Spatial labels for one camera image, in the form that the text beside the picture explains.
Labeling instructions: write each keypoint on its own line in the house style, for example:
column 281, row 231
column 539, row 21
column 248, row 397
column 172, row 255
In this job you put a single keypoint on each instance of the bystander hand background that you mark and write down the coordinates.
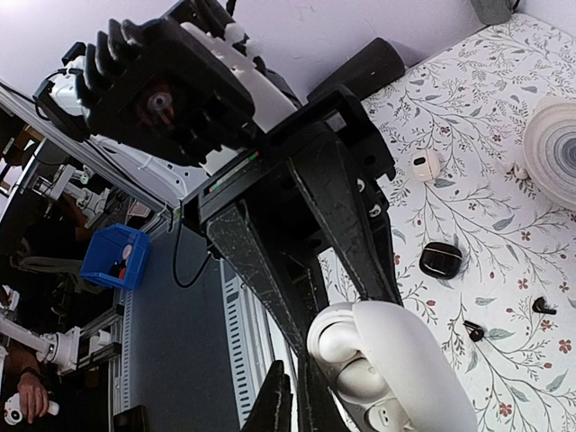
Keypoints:
column 34, row 397

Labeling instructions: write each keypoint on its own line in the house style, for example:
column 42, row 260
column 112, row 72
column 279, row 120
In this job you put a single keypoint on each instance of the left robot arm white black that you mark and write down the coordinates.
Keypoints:
column 72, row 99

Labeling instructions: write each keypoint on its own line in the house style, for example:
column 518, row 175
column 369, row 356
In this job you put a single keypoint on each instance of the aluminium front rail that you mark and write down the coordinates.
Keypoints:
column 193, row 359

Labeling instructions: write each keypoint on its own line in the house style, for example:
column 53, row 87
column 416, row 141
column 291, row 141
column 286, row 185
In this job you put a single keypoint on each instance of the white earbud partial top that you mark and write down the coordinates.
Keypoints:
column 334, row 342

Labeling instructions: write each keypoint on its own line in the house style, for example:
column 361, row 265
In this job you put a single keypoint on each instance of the white oval earbud case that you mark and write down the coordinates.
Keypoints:
column 425, row 392

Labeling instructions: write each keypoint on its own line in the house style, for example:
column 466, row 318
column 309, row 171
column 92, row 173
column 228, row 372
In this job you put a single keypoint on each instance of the grey mug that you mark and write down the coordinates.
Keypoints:
column 494, row 12

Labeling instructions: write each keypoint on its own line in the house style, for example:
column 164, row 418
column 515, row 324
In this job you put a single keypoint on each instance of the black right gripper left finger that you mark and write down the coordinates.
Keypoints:
column 272, row 410

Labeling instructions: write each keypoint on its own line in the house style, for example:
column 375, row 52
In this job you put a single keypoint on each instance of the blue bin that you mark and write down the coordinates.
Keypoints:
column 116, row 257

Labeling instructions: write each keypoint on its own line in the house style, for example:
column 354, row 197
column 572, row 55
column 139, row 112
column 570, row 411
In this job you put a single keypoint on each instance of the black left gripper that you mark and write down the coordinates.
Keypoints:
column 308, row 185

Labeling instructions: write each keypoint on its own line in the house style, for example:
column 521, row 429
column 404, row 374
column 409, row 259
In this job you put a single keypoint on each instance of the white earbud case small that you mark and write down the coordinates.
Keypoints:
column 425, row 165

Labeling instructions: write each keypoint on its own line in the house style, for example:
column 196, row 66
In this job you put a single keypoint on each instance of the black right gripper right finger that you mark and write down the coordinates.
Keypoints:
column 317, row 410

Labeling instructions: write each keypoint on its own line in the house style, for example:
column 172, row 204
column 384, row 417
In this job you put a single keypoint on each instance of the black earbud lower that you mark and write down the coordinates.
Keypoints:
column 476, row 332

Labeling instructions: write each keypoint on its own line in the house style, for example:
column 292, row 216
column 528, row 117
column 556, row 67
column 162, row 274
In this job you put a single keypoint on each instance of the grey swirl ceramic plate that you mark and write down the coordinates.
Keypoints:
column 549, row 150

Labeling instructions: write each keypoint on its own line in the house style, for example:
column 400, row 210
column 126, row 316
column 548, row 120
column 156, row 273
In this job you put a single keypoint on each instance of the white earbud silicone tip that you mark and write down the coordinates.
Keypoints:
column 360, row 383

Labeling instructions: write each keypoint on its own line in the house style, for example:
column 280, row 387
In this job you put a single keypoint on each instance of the black earbud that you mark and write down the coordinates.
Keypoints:
column 540, row 306
column 476, row 332

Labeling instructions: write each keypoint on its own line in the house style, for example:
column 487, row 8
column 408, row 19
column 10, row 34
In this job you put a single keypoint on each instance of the black earbud upper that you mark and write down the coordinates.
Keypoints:
column 540, row 306

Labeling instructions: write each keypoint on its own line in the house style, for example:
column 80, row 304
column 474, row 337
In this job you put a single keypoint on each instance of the black open earbud case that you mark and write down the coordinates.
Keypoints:
column 440, row 260

